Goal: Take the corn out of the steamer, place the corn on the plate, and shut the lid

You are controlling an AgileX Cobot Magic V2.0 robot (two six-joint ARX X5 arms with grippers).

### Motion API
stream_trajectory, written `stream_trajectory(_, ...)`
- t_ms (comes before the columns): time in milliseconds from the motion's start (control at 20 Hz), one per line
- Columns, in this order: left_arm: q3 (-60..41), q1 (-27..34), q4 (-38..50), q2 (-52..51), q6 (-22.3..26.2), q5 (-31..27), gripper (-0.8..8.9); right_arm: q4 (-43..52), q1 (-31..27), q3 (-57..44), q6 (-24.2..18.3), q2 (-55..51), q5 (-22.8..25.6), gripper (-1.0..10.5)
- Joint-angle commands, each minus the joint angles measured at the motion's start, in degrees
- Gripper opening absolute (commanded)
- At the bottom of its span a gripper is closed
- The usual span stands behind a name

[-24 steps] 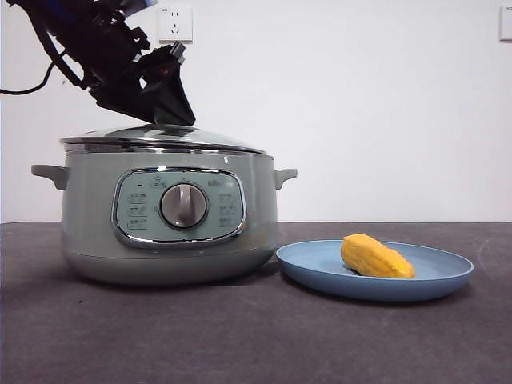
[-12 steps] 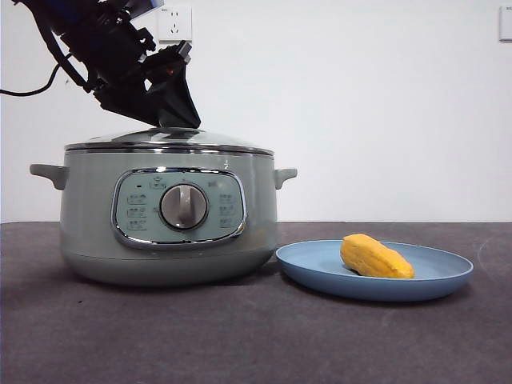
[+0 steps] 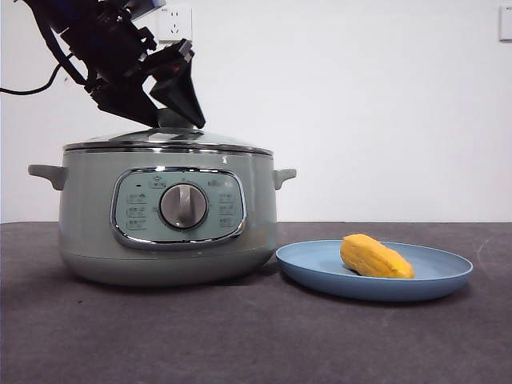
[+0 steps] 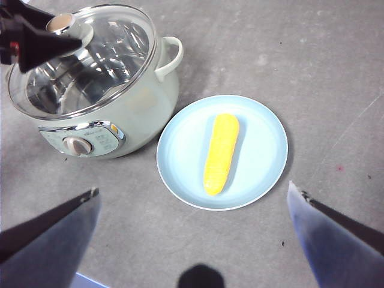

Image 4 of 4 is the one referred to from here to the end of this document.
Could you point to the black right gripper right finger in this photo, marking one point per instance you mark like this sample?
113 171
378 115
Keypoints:
339 249

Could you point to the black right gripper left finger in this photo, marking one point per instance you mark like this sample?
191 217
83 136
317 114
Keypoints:
45 249

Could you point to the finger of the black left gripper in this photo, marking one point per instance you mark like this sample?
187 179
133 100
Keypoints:
36 12
42 45

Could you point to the glass lid with green knob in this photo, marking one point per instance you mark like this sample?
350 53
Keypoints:
85 33

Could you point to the yellow corn cob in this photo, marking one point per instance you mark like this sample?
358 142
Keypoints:
220 156

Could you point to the pale green electric steamer pot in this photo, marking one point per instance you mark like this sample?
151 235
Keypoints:
150 120

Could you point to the blue round plate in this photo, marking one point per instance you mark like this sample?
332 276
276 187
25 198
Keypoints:
186 156

